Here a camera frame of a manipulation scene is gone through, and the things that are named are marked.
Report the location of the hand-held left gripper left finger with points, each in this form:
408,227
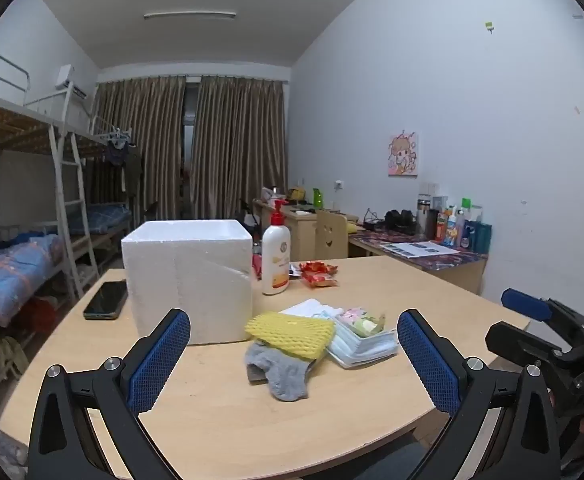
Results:
157,360

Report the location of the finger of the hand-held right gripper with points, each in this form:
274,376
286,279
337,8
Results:
521,304
516,342

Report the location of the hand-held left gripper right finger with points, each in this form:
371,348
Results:
429,360

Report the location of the pack of blue face masks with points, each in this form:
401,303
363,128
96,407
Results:
366,350

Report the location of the green floral tissue pack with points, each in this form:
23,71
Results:
361,322

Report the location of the white foam box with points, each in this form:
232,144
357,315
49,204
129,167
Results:
187,280

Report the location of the white foam sheet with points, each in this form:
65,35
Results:
299,308
328,313

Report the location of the grey sock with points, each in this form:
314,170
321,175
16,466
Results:
284,375

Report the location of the yellow foam net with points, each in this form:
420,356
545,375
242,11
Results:
292,332

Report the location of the black smartphone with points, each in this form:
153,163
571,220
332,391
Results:
106,300

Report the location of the teal box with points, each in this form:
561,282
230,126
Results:
479,237

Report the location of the desk with patterned cover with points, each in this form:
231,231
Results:
421,267

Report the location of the white and blue bottle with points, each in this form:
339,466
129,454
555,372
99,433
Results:
451,230

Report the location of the orange bottle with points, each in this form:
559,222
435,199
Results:
441,227

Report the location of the green capped bottle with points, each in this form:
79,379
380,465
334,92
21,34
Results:
465,207

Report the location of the printed paper sheet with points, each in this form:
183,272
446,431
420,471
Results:
416,248

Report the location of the red storage under bed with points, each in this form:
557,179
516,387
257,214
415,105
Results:
37,312

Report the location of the dark thermos flask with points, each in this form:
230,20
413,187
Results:
423,220

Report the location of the red snack packet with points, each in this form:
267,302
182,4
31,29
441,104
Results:
322,281
318,268

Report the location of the black headphones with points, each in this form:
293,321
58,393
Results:
400,221

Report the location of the blue plaid bedding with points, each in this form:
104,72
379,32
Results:
102,217

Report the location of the white lotion pump bottle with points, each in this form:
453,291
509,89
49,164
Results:
276,260

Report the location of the wooden chair with face cutout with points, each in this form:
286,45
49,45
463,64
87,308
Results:
331,235

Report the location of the blue and white packet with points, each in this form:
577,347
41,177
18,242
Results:
295,271

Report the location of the blue patterned quilt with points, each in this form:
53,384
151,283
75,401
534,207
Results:
17,270

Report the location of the black folding chair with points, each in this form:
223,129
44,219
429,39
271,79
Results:
249,217

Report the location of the white metal ladder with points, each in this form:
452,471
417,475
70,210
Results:
74,205

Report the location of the light wooden desk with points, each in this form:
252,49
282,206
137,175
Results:
302,232

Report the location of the green plastic bottle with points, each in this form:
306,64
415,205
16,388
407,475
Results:
318,199

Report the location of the dark hanging clothes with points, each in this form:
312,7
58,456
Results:
119,157

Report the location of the brown curtain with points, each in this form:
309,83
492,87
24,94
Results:
147,150
242,145

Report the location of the short white metal bunk bed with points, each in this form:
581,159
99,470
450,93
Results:
99,140

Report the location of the light blue clothes hanger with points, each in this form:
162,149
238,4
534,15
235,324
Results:
114,136

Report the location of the long white metal bunk bed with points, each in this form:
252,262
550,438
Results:
7,125

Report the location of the white air conditioner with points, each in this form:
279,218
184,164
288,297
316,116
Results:
67,80

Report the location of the ceiling tube light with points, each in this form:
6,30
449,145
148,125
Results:
190,15

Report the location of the white wall switch box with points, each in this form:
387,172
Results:
427,188

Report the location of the pink cartoon wall poster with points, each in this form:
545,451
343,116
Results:
402,155

